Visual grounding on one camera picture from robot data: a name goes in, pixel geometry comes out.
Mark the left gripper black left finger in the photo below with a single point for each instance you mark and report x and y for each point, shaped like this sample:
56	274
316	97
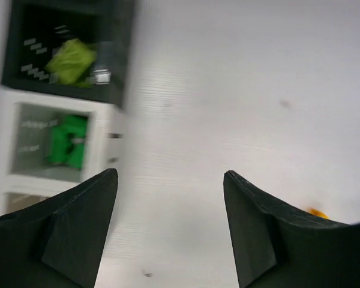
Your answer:
59	242

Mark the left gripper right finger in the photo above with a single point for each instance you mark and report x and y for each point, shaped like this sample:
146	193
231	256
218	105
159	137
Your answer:
278	245

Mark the orange and green lego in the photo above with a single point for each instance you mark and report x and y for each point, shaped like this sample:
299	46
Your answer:
317	213

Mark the white slotted container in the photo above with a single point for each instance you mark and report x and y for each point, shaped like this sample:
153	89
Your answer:
49	144

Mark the black slotted container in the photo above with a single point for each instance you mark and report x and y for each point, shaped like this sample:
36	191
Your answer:
38	29

